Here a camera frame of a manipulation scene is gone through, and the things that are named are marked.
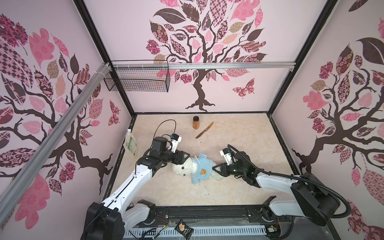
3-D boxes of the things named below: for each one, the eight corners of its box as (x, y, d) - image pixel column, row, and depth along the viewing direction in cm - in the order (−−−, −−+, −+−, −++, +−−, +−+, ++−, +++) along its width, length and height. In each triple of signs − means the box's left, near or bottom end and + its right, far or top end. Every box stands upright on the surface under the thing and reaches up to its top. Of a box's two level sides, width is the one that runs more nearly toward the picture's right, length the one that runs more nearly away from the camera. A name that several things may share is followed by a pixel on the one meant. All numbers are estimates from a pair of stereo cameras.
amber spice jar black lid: (193, 129, 113) (192, 120, 105) (193, 125, 116) (192, 116, 108) (199, 129, 113) (199, 120, 105) (199, 125, 116) (199, 116, 108)
